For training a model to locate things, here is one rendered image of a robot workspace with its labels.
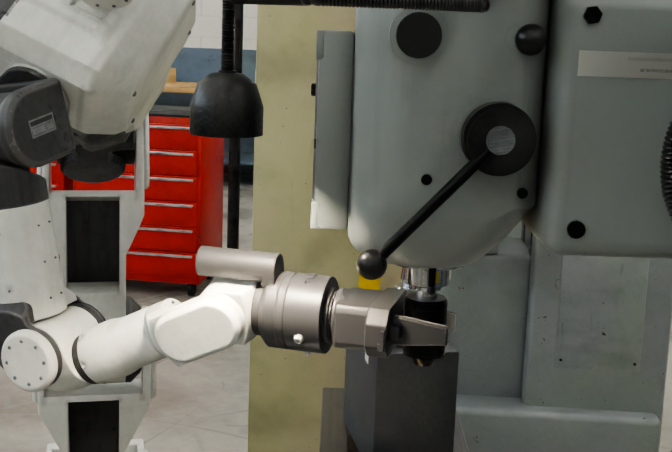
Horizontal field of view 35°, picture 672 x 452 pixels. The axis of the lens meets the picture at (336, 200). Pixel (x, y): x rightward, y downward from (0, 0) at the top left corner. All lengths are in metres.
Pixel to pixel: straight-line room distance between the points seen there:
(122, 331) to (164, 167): 4.46
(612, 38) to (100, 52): 0.64
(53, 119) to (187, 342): 0.33
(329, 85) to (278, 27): 1.75
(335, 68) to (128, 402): 0.88
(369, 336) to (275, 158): 1.78
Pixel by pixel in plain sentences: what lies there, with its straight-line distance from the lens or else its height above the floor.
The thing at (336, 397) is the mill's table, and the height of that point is 0.92.
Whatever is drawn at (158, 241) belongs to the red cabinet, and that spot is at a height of 0.31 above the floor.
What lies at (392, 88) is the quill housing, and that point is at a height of 1.50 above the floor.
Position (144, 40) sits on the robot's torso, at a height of 1.52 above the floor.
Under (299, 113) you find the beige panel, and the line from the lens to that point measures 2.86.
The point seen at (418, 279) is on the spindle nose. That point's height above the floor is 1.29.
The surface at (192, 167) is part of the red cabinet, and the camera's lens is 5.68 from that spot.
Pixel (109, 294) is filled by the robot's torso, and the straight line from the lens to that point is 1.74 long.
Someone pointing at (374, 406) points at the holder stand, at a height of 1.03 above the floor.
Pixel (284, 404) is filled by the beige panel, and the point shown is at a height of 0.47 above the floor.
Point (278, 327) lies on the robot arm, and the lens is 1.17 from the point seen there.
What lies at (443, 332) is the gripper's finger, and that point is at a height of 1.24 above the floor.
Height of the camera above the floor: 1.57
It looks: 10 degrees down
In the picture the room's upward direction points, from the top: 2 degrees clockwise
